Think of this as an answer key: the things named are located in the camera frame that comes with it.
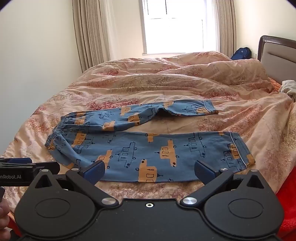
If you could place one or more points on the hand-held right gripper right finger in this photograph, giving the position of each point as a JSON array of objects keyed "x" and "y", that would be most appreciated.
[{"x": 203, "y": 171}]

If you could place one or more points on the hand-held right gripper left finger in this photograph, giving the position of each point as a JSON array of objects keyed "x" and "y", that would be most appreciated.
[{"x": 97, "y": 171}]

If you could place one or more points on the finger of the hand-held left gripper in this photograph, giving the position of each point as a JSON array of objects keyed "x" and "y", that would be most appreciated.
[{"x": 49, "y": 167}]

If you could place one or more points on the blue patterned pants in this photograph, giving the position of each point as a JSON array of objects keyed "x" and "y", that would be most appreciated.
[{"x": 138, "y": 150}]

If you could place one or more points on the person's left hand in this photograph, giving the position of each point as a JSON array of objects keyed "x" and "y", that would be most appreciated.
[{"x": 3, "y": 215}]

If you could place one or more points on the red fleece cloth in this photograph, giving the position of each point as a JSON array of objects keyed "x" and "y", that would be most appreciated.
[{"x": 286, "y": 208}]

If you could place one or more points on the pink floral quilt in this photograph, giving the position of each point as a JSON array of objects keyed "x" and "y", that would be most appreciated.
[{"x": 161, "y": 85}]

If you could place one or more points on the orange floral pillow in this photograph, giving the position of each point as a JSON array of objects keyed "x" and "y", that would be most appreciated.
[{"x": 275, "y": 85}]

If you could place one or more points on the white crumpled cloth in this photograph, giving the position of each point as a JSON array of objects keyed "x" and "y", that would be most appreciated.
[{"x": 289, "y": 87}]

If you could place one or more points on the blue backpack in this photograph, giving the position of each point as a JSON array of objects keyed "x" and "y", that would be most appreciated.
[{"x": 241, "y": 53}]

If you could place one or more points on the beige curtain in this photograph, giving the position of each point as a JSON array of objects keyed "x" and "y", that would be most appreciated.
[
  {"x": 225, "y": 27},
  {"x": 92, "y": 32}
]

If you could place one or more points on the brown padded headboard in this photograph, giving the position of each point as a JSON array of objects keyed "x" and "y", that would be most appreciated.
[{"x": 277, "y": 53}]

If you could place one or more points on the bright window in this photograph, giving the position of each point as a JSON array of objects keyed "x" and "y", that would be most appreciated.
[{"x": 175, "y": 25}]

